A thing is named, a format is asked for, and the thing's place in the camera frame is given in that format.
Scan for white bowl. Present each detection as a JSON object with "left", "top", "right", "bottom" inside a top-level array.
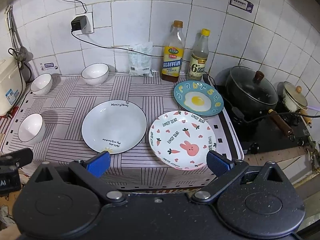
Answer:
[
  {"left": 81, "top": 63, "right": 109, "bottom": 86},
  {"left": 18, "top": 113, "right": 46, "bottom": 145},
  {"left": 30, "top": 73, "right": 53, "bottom": 96}
]

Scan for white plate black rim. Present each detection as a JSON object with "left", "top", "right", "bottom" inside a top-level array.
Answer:
[{"left": 81, "top": 100, "right": 147, "bottom": 154}]

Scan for pink bunny carrot plate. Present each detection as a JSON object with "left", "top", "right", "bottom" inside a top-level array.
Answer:
[{"left": 148, "top": 111, "right": 216, "bottom": 171}]

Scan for blue fried egg plate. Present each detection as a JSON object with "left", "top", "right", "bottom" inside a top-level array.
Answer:
[{"left": 174, "top": 80, "right": 224, "bottom": 116}]

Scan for black gas stove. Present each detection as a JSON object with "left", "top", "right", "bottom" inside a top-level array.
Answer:
[{"left": 217, "top": 84, "right": 312, "bottom": 154}]

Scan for striped white table mat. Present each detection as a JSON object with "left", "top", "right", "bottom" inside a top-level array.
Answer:
[{"left": 1, "top": 74, "right": 244, "bottom": 190}]

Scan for black pot with lid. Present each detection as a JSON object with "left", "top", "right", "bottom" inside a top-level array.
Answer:
[{"left": 226, "top": 66, "right": 295, "bottom": 141}]

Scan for white rice cooker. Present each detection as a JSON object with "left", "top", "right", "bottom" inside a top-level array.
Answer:
[{"left": 0, "top": 57, "right": 26, "bottom": 116}]

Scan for small white enamel pot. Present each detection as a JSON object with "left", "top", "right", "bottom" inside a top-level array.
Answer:
[{"left": 283, "top": 81, "right": 312, "bottom": 128}]

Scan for white vinegar bottle yellow cap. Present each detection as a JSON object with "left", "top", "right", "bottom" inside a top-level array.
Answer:
[{"left": 188, "top": 28, "right": 210, "bottom": 80}]

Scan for hanging metal utensils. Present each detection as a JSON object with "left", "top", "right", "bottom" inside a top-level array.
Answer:
[{"left": 4, "top": 5, "right": 27, "bottom": 62}]

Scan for white plastic salt bag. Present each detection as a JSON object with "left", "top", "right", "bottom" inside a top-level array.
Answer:
[{"left": 128, "top": 42, "right": 153, "bottom": 77}]

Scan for cooking wine bottle yellow label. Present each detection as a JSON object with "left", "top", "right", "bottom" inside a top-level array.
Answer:
[{"left": 161, "top": 20, "right": 185, "bottom": 82}]

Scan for black power adapter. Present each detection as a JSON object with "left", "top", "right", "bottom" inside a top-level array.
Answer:
[{"left": 71, "top": 15, "right": 87, "bottom": 31}]

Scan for purple wall sticker left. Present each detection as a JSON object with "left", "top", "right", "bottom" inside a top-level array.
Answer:
[{"left": 41, "top": 62, "right": 58, "bottom": 71}]

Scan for purple wall sticker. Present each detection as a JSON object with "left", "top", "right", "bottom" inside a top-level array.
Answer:
[
  {"left": 229, "top": 0, "right": 254, "bottom": 13},
  {"left": 41, "top": 62, "right": 58, "bottom": 71}
]

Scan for white wall socket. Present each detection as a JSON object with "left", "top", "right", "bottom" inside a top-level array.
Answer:
[{"left": 74, "top": 12, "right": 94, "bottom": 36}]

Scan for purple wall sticker right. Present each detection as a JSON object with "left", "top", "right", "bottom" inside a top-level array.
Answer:
[{"left": 229, "top": 0, "right": 254, "bottom": 13}]

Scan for black power cable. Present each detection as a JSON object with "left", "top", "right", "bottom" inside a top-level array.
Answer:
[{"left": 42, "top": 0, "right": 166, "bottom": 58}]

